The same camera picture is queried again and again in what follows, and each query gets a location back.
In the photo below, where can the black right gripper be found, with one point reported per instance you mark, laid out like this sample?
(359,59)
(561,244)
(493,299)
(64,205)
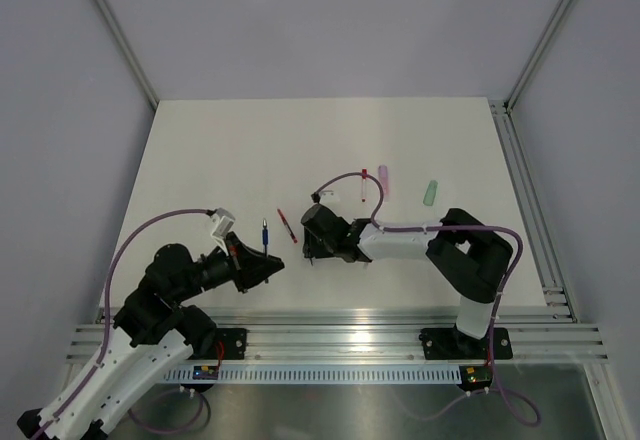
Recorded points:
(312,249)

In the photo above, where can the aluminium frame post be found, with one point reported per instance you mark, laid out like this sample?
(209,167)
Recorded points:
(542,47)
(109,19)

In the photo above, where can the green highlighter pen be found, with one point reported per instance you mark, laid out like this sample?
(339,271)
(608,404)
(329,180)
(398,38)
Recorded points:
(431,193)

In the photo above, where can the right side aluminium rail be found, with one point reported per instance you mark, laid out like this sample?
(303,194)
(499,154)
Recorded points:
(554,283)

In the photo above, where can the white red marker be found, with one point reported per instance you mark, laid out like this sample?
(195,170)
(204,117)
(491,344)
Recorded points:
(364,180)

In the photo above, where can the red marker pen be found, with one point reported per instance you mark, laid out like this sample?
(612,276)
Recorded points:
(287,226)

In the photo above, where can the left aluminium frame post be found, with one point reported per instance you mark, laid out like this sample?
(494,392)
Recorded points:
(109,19)

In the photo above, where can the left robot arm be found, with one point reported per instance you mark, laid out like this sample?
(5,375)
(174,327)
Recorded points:
(151,333)

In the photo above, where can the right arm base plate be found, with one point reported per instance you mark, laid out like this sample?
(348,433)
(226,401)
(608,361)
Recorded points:
(449,344)

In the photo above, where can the blue ballpoint pen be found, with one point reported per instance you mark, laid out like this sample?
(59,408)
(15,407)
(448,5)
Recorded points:
(265,237)

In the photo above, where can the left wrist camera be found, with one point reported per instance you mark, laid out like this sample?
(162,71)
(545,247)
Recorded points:
(220,223)

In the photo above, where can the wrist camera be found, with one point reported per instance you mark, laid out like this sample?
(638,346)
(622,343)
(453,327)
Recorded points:
(325,197)
(220,223)

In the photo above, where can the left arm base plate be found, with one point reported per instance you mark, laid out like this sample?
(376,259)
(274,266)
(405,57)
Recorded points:
(231,343)

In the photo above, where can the pink highlighter pen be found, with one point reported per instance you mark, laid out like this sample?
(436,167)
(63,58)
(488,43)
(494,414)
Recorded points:
(383,177)

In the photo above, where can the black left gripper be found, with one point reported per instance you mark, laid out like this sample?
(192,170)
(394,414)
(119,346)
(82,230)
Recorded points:
(249,266)

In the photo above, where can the aluminium rail base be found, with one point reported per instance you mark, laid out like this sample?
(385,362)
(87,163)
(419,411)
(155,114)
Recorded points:
(548,335)

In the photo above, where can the white slotted cable duct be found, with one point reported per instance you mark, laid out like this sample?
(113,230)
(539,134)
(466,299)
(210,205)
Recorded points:
(315,375)

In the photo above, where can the right aluminium frame post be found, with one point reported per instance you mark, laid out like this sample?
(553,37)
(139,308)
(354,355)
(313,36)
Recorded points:
(542,47)

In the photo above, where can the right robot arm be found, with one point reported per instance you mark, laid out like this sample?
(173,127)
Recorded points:
(472,257)

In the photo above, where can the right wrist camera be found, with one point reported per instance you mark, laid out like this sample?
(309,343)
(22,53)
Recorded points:
(325,197)

